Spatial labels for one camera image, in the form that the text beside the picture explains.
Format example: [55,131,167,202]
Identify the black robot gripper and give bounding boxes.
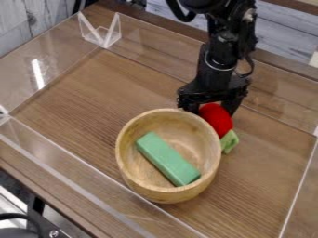
[177,52,252,115]

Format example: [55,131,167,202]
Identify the red plush strawberry toy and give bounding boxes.
[198,102,241,155]

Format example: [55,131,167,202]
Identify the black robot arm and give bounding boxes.
[166,0,257,113]

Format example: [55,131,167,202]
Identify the light wooden bowl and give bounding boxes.
[115,109,221,204]

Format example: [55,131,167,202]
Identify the green rectangular block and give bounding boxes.
[135,132,202,187]

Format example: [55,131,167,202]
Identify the clear acrylic enclosure wall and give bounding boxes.
[0,6,318,238]

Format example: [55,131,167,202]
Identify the clear acrylic corner bracket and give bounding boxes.
[78,13,122,49]

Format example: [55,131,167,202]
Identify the black table leg bracket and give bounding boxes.
[27,195,87,238]

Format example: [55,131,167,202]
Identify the black cable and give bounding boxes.
[0,213,42,238]

